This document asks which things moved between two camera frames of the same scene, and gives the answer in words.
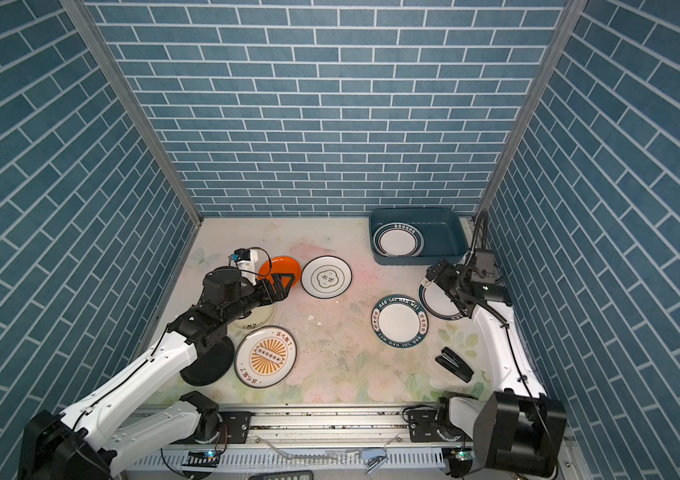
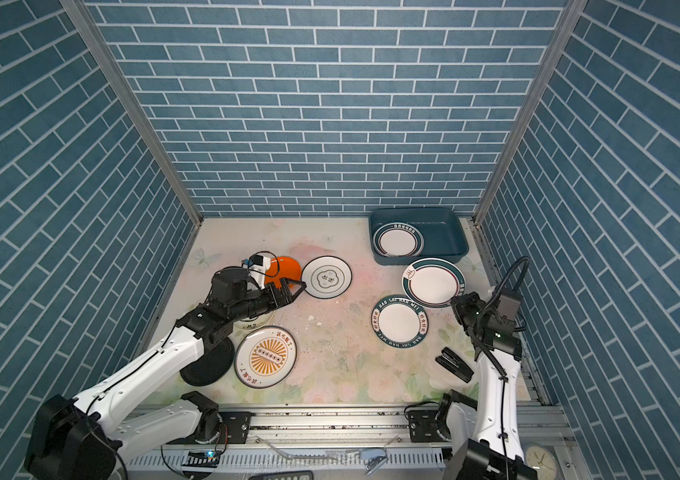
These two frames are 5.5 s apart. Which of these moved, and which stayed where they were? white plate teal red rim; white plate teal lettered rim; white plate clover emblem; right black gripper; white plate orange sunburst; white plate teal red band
Moved: right black gripper; white plate teal red band
Stayed: white plate clover emblem; white plate orange sunburst; white plate teal lettered rim; white plate teal red rim
